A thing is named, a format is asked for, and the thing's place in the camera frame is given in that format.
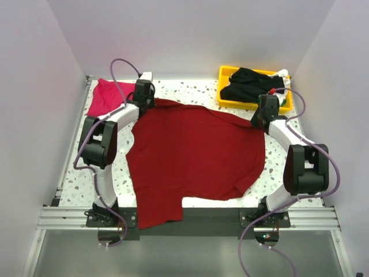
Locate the white t shirt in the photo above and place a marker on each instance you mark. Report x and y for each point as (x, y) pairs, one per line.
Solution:
(284, 74)

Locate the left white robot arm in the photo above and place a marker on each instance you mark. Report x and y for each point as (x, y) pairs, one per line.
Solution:
(98, 146)

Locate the dark red t shirt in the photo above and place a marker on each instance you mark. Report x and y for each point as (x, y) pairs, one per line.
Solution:
(183, 150)

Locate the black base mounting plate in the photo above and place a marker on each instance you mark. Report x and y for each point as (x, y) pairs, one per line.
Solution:
(196, 222)

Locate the yellow plastic bin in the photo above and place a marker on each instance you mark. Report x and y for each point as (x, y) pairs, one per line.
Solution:
(225, 72)

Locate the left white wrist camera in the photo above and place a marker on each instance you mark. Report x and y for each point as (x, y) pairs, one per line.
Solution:
(146, 76)

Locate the aluminium frame rail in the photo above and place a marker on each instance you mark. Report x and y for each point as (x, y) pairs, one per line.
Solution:
(55, 216)

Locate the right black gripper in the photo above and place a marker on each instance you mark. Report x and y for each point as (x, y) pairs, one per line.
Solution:
(253, 121)

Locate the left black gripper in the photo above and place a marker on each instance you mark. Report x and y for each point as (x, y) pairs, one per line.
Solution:
(152, 103)

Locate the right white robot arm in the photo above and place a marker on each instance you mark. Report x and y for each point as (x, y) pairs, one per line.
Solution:
(306, 170)

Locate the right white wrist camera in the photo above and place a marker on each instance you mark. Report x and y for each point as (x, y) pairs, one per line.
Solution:
(282, 94)

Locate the green t shirt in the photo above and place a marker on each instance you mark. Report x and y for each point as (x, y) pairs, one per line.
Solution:
(283, 102)

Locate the black t shirt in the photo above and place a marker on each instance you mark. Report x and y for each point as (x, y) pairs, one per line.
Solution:
(246, 85)

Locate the folded pink t shirt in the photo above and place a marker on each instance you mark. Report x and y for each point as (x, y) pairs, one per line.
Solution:
(106, 98)

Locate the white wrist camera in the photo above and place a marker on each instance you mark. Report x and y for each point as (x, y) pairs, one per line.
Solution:
(146, 76)
(282, 94)

